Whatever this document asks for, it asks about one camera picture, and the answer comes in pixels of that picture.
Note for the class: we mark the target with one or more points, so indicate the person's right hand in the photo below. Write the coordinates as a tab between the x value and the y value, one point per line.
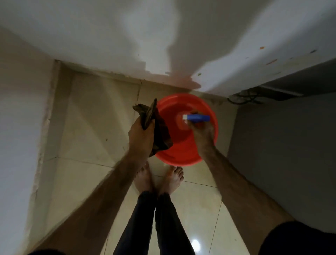
203	134

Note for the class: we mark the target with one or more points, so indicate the person's left hand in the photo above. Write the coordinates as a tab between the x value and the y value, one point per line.
140	140

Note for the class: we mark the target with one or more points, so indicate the person's right fingers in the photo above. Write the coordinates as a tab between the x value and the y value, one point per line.
193	123

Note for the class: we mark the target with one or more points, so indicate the person's left fingers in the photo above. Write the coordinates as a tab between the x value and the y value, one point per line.
149	125

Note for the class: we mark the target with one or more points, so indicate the blue and white bottle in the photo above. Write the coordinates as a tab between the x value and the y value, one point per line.
196	117

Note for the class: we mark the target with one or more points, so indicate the dark brown cloth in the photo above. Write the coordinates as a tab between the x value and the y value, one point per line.
156	130

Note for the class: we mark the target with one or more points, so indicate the person's left forearm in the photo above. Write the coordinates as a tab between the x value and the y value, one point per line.
94	205

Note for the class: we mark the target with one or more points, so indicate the person's right forearm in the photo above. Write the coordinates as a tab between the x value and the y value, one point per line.
241	199

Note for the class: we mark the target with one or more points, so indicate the red plastic basin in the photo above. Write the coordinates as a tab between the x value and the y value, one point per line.
181	136

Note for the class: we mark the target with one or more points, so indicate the person's left foot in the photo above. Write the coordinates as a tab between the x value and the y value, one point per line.
143	178

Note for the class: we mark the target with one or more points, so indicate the person's foot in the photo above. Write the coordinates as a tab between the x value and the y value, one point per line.
143	178
172	180

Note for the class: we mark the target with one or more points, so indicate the person's right foot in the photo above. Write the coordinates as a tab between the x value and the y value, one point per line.
172	180

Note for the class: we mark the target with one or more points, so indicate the person's black trousers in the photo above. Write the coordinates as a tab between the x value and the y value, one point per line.
154	226

